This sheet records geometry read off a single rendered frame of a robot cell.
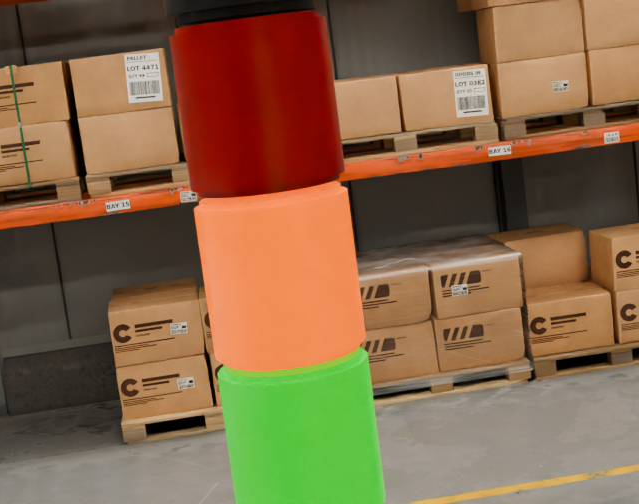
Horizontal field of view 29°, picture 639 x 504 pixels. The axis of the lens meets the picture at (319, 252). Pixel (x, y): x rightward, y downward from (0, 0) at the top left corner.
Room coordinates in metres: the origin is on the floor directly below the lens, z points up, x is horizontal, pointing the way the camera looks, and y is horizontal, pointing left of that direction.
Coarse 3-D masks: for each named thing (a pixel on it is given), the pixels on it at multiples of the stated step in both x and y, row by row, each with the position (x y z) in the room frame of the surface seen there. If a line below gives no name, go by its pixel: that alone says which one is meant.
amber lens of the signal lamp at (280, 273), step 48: (288, 192) 0.39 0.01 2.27; (336, 192) 0.39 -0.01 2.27; (240, 240) 0.38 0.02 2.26; (288, 240) 0.38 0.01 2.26; (336, 240) 0.39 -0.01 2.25; (240, 288) 0.38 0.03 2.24; (288, 288) 0.38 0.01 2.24; (336, 288) 0.38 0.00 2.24; (240, 336) 0.38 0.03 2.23; (288, 336) 0.38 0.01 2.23; (336, 336) 0.38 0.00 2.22
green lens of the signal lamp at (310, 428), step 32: (352, 352) 0.40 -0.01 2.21; (224, 384) 0.39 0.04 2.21; (256, 384) 0.38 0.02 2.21; (288, 384) 0.38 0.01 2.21; (320, 384) 0.38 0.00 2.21; (352, 384) 0.39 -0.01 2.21; (224, 416) 0.40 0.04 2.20; (256, 416) 0.38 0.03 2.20; (288, 416) 0.38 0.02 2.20; (320, 416) 0.38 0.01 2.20; (352, 416) 0.38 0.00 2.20; (256, 448) 0.38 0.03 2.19; (288, 448) 0.38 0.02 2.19; (320, 448) 0.38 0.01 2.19; (352, 448) 0.38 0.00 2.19; (256, 480) 0.38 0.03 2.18; (288, 480) 0.38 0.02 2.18; (320, 480) 0.38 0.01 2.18; (352, 480) 0.38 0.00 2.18
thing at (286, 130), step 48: (192, 48) 0.38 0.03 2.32; (240, 48) 0.38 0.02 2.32; (288, 48) 0.38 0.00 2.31; (192, 96) 0.39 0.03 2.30; (240, 96) 0.38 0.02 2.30; (288, 96) 0.38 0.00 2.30; (192, 144) 0.39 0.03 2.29; (240, 144) 0.38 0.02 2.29; (288, 144) 0.38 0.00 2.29; (336, 144) 0.39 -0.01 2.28; (240, 192) 0.38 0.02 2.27
